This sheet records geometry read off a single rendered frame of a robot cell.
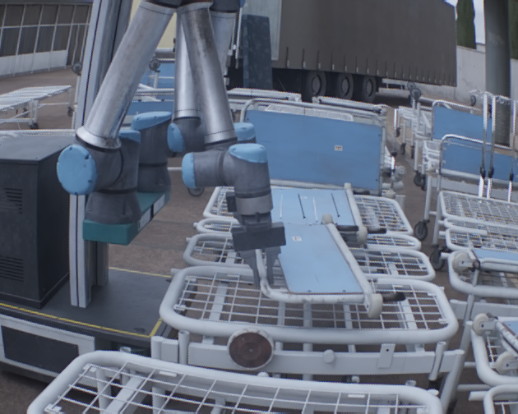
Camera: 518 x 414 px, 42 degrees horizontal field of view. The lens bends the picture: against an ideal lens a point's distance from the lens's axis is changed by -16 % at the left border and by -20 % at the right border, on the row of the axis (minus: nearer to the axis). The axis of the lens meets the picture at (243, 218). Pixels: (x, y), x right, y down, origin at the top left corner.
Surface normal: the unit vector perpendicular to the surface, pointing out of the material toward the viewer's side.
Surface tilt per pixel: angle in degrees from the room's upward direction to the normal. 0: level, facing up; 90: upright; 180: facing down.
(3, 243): 90
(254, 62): 84
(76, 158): 95
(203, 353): 90
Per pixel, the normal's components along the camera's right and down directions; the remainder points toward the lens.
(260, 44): 0.84, 0.07
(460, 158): -0.22, 0.21
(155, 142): 0.33, 0.25
